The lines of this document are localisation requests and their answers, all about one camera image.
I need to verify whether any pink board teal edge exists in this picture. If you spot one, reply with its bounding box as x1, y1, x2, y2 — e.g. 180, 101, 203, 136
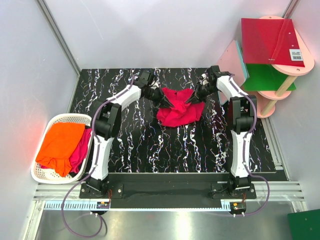
217, 40, 248, 105

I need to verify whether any dark green board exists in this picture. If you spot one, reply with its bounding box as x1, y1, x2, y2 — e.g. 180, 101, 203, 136
287, 209, 320, 240

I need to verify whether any magenta t shirt in basket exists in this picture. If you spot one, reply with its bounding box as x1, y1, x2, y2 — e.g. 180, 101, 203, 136
40, 125, 91, 174

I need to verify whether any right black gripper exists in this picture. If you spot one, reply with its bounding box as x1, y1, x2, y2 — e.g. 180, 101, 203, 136
186, 82, 219, 106

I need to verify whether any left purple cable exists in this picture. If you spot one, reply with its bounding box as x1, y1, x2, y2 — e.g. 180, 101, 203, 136
59, 74, 140, 238

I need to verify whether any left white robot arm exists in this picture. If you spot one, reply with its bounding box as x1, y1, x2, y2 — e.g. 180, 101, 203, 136
83, 70, 174, 198

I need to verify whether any orange t shirt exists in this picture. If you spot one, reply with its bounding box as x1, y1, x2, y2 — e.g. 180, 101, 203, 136
35, 122, 85, 177

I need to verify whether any pink wooden tiered shelf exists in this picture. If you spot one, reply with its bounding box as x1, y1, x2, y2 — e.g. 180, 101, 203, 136
241, 15, 315, 118

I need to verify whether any purple cable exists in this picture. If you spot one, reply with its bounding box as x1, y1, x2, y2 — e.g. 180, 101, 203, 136
228, 73, 271, 217
59, 74, 140, 238

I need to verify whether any white plastic laundry basket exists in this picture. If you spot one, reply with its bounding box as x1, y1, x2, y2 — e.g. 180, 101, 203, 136
30, 113, 93, 185

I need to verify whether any crimson red t shirt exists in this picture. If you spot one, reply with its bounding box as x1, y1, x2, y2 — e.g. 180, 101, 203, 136
156, 87, 205, 128

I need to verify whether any green acrylic sheet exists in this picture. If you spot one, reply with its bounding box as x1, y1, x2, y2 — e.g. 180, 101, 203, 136
242, 64, 288, 92

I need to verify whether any red acrylic sheet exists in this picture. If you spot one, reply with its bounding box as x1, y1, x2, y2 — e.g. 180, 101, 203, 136
241, 18, 305, 67

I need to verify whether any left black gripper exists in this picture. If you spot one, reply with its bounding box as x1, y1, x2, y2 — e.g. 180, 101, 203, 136
143, 86, 174, 109

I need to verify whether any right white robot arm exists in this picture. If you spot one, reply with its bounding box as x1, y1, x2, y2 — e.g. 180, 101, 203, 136
186, 65, 257, 199

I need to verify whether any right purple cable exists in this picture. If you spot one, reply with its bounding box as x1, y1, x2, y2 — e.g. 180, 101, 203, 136
228, 73, 271, 217

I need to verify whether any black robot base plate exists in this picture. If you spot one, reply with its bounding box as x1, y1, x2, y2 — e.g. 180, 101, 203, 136
79, 173, 266, 211

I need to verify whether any aluminium frame rail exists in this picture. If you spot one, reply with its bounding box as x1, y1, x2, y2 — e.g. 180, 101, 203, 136
35, 0, 81, 76

